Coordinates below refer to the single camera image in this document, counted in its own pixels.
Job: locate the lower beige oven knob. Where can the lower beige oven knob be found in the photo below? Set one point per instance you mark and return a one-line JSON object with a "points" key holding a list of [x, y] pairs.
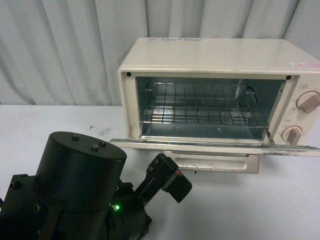
{"points": [[291, 134]]}

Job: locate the beige oven knob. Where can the beige oven knob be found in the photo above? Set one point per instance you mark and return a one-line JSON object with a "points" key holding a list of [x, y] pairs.
{"points": [[308, 101], [291, 134]]}

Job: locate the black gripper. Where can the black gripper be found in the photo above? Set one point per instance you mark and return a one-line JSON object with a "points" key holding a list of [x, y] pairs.
{"points": [[127, 218]]}

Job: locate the cream glass oven door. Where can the cream glass oven door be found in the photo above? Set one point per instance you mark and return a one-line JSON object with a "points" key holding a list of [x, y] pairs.
{"points": [[217, 157]]}

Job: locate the upper beige oven knob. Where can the upper beige oven knob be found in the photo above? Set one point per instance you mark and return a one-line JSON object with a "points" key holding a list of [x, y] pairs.
{"points": [[308, 101]]}

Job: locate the cream Toshiba toaster oven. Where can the cream Toshiba toaster oven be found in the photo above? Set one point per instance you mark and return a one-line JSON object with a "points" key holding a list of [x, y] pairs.
{"points": [[278, 71]]}

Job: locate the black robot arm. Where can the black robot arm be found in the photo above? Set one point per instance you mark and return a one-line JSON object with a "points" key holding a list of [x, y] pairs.
{"points": [[77, 193]]}

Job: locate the metal wire oven rack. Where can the metal wire oven rack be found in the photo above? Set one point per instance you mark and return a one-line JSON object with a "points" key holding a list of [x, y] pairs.
{"points": [[208, 111]]}

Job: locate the white pleated curtain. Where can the white pleated curtain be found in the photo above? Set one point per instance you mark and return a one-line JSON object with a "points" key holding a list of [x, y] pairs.
{"points": [[67, 52]]}

